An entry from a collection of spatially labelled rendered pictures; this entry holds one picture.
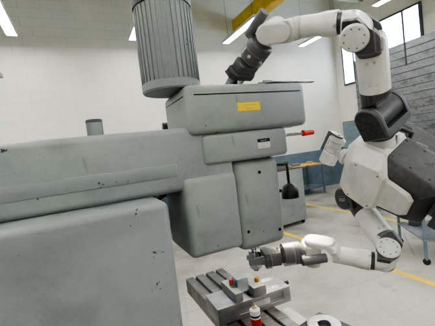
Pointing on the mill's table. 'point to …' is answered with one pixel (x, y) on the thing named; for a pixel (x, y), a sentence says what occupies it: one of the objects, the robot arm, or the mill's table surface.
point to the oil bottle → (255, 315)
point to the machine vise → (245, 300)
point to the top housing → (235, 107)
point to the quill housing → (258, 202)
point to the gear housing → (243, 145)
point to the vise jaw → (259, 288)
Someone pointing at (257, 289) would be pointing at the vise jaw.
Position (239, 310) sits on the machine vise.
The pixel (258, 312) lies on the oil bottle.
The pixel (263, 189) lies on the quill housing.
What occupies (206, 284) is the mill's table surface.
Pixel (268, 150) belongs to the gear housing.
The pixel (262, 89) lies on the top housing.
